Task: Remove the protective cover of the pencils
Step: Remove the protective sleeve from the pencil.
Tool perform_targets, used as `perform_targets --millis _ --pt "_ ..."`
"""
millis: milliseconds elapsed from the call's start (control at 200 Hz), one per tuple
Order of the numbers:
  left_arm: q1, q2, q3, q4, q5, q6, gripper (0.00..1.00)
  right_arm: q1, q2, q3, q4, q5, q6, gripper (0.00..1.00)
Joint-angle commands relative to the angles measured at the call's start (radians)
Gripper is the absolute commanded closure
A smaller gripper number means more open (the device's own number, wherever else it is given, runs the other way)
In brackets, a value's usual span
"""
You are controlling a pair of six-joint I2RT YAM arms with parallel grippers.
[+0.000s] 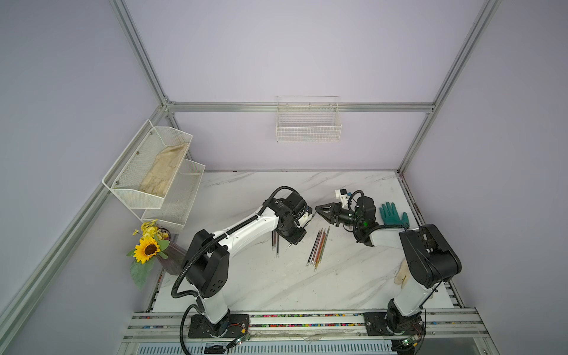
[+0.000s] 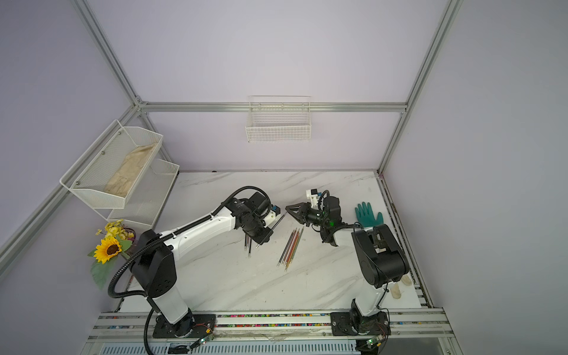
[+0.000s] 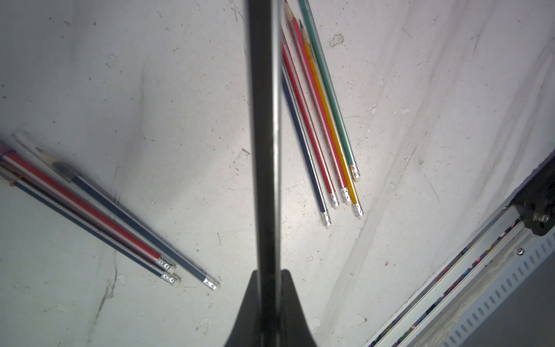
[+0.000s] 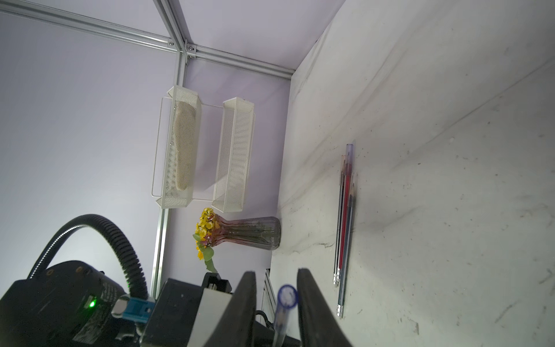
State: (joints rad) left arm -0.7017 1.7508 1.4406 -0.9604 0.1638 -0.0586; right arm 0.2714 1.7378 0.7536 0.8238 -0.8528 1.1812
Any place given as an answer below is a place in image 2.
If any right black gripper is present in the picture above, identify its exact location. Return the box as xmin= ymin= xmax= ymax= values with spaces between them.
xmin=286 ymin=203 xmax=330 ymax=228

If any black pencil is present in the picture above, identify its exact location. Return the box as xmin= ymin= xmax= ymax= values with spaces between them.
xmin=255 ymin=212 xmax=288 ymax=249

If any yellow pencil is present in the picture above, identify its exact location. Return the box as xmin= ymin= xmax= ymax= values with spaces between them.
xmin=285 ymin=230 xmax=302 ymax=272

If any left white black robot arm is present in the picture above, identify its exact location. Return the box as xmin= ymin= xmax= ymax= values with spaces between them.
xmin=130 ymin=191 xmax=281 ymax=337

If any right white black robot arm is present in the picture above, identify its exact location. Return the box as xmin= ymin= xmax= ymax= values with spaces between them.
xmin=285 ymin=191 xmax=410 ymax=337

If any green rubber glove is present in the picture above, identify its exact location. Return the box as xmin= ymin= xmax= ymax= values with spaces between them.
xmin=354 ymin=202 xmax=384 ymax=229

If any beige fabric glove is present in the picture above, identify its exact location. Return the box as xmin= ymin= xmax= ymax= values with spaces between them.
xmin=390 ymin=273 xmax=414 ymax=300

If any lower white mesh shelf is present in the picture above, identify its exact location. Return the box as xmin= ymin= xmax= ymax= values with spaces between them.
xmin=106 ymin=158 xmax=179 ymax=235

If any white mesh shelf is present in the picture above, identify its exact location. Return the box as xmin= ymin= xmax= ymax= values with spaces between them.
xmin=60 ymin=121 xmax=163 ymax=209
xmin=106 ymin=158 xmax=179 ymax=235

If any dark ribbed vase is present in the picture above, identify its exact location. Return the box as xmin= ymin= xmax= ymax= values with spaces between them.
xmin=124 ymin=240 xmax=144 ymax=260

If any artificial sunflower bouquet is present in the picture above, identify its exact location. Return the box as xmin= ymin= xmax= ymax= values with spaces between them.
xmin=87 ymin=220 xmax=135 ymax=290

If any beige glove in shelf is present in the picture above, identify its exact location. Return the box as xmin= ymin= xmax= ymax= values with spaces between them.
xmin=104 ymin=143 xmax=156 ymax=198

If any upper white mesh shelf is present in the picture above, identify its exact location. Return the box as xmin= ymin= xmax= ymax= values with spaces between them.
xmin=60 ymin=121 xmax=163 ymax=209

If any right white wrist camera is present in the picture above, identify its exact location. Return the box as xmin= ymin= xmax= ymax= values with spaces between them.
xmin=306 ymin=189 xmax=322 ymax=209

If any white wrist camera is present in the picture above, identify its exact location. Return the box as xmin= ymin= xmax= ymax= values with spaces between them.
xmin=263 ymin=205 xmax=281 ymax=226
xmin=306 ymin=189 xmax=322 ymax=209

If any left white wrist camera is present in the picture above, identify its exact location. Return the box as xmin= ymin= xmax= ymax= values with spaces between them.
xmin=263 ymin=205 xmax=281 ymax=226

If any aluminium front rail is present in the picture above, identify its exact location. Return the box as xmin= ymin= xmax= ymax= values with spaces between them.
xmin=82 ymin=308 xmax=462 ymax=354

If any white wire wall basket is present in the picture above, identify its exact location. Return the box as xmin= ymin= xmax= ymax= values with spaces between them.
xmin=246 ymin=96 xmax=312 ymax=143

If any aluminium frame profile back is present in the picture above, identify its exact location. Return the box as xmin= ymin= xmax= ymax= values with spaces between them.
xmin=139 ymin=102 xmax=408 ymax=113

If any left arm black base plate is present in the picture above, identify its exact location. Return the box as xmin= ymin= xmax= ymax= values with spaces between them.
xmin=152 ymin=314 xmax=217 ymax=340

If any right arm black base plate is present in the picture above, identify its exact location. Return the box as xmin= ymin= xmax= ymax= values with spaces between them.
xmin=330 ymin=312 xmax=391 ymax=337

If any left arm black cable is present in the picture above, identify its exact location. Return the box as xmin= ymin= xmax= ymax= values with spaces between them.
xmin=107 ymin=185 xmax=272 ymax=355

